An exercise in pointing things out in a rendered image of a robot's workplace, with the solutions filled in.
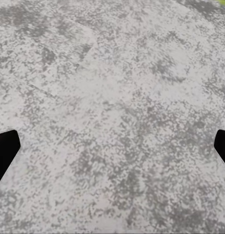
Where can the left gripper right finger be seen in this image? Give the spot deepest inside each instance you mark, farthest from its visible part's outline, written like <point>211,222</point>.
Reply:
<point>219,143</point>

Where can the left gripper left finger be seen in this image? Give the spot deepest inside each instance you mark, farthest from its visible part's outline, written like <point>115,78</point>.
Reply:
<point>9,146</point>

